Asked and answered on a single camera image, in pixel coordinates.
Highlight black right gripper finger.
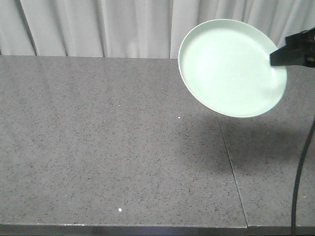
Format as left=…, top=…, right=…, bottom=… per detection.
left=270, top=28, right=315, bottom=68

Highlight light green round plate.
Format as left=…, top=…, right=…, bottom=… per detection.
left=178, top=19, right=287, bottom=118

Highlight white pleated curtain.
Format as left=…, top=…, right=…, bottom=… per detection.
left=0, top=0, right=315, bottom=59

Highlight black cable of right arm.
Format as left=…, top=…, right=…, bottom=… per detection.
left=290, top=120, right=315, bottom=236

